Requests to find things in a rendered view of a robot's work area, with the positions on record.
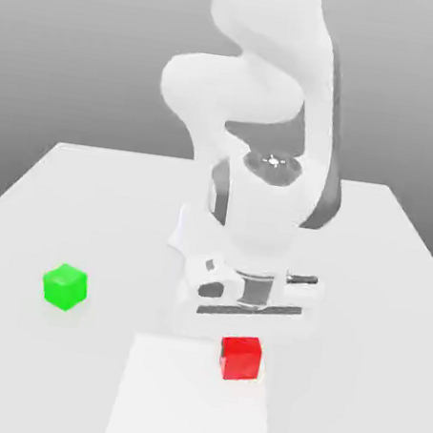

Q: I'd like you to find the small red cube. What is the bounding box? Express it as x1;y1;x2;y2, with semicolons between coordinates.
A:
216;332;266;385

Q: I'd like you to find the small green cube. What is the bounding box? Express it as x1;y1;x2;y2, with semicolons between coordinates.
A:
38;259;92;315

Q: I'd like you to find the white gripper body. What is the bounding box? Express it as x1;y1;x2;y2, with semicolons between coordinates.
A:
175;289;318;344

